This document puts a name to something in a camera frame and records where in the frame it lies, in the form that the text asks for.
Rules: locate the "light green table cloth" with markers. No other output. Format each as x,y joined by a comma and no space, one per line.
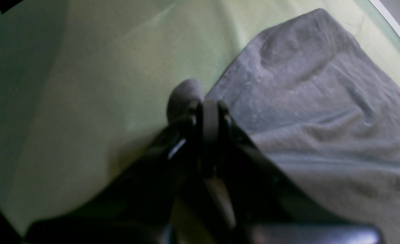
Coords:
84,83

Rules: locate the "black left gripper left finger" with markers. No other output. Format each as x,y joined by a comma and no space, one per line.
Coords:
136,207

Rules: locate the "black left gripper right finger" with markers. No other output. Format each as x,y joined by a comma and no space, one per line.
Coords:
268,207

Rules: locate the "grey t-shirt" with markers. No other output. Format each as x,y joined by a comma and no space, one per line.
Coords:
314,102

